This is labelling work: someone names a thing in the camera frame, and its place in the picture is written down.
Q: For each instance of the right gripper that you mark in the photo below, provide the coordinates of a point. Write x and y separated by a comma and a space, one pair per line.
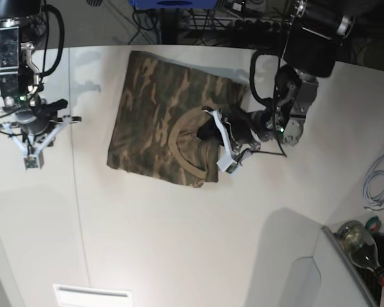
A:
37, 123

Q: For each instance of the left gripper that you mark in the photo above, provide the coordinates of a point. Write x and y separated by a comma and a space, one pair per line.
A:
243, 128

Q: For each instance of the camouflage t-shirt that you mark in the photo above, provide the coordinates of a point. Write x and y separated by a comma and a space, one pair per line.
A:
160, 111

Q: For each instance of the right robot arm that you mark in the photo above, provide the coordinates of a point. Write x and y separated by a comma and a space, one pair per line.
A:
21, 80

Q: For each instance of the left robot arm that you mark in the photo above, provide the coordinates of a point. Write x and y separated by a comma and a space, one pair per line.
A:
309, 50

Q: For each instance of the black power strip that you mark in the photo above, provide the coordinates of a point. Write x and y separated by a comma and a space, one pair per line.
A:
272, 25

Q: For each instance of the blue box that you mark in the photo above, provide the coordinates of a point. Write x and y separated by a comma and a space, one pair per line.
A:
173, 4

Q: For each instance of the green tape roll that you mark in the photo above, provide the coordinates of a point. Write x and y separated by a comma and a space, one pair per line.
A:
373, 225

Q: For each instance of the clear glass bottle red cap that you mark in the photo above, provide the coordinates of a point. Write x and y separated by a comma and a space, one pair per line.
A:
360, 247

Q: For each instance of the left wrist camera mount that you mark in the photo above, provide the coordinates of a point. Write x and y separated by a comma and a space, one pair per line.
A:
233, 157

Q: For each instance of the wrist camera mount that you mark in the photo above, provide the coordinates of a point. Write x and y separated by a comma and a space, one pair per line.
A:
33, 157
233, 157

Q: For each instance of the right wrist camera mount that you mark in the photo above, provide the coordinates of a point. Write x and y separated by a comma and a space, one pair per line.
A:
33, 157

